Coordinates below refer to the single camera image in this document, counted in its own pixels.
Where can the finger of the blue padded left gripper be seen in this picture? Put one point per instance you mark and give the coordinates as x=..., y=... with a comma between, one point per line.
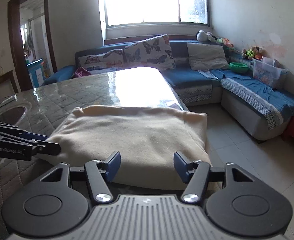
x=33, y=136

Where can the finger of the grey tipped left gripper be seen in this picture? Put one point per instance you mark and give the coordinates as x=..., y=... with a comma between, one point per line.
x=47, y=148

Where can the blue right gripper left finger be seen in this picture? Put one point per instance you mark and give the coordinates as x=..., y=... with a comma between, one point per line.
x=111, y=166

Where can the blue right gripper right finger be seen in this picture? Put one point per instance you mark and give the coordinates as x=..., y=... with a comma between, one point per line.
x=183, y=166

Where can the cream beige garment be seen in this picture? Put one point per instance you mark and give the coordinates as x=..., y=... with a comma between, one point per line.
x=146, y=138

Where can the round built-in table hotplate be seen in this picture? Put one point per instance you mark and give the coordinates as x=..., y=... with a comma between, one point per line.
x=14, y=114

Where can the grey remote control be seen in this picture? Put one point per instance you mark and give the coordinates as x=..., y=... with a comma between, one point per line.
x=8, y=100

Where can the blue white cabinet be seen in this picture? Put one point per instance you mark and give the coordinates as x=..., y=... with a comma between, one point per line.
x=36, y=73

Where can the pink cloth on sofa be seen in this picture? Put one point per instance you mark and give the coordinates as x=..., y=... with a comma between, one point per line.
x=81, y=72

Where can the blue corner sofa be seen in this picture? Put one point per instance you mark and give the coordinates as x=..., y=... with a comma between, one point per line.
x=197, y=87

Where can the small butterfly print cushion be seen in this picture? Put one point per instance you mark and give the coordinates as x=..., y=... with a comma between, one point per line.
x=111, y=59

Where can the grey plain cushion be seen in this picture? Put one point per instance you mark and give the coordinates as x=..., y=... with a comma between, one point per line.
x=206, y=56

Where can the green plastic bowl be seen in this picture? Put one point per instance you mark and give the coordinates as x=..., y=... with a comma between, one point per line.
x=239, y=68

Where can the large butterfly print cushion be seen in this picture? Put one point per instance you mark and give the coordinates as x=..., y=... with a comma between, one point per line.
x=154, y=52

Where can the blue sofa blanket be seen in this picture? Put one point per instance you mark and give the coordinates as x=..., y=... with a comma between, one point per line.
x=281, y=99

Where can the clear plastic storage box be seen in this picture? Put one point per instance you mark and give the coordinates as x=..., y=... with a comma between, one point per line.
x=268, y=74

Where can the orange green plush toys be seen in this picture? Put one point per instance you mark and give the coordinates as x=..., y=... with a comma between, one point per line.
x=225, y=42

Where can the white black plush toy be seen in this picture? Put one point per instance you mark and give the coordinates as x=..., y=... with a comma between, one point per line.
x=202, y=36

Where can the brown green plush toys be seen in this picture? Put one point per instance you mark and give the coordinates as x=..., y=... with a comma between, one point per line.
x=254, y=52

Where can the window with frame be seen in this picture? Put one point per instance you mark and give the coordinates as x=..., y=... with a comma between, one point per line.
x=128, y=18

